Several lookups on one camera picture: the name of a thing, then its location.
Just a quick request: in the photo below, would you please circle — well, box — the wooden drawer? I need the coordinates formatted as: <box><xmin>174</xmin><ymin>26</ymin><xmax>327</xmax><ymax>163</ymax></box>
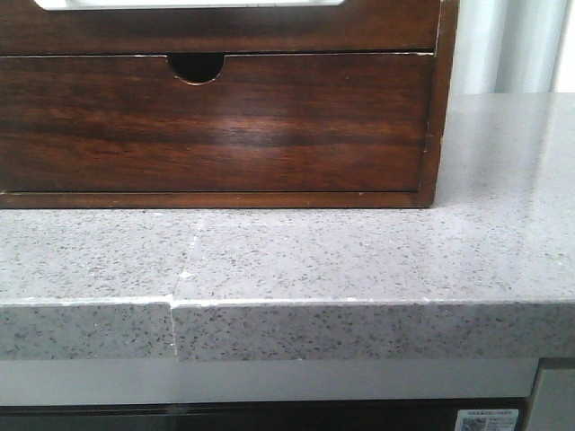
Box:
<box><xmin>1</xmin><ymin>1</ymin><xmax>440</xmax><ymax>56</ymax></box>
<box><xmin>1</xmin><ymin>53</ymin><xmax>433</xmax><ymax>192</ymax></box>

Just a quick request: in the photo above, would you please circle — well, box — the grey cabinet door panel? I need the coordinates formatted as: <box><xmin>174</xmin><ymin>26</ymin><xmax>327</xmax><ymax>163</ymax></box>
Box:
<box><xmin>526</xmin><ymin>358</ymin><xmax>575</xmax><ymax>430</ymax></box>

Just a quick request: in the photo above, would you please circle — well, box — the black under-counter appliance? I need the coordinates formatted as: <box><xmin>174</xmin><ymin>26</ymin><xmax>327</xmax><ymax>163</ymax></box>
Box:
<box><xmin>1</xmin><ymin>398</ymin><xmax>527</xmax><ymax>430</ymax></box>

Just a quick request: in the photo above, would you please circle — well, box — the white QR code sticker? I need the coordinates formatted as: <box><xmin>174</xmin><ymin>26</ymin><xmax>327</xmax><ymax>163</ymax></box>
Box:
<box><xmin>455</xmin><ymin>409</ymin><xmax>519</xmax><ymax>431</ymax></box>

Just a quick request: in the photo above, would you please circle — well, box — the dark wooden drawer cabinet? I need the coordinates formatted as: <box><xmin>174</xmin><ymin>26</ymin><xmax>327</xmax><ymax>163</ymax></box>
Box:
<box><xmin>1</xmin><ymin>1</ymin><xmax>459</xmax><ymax>209</ymax></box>

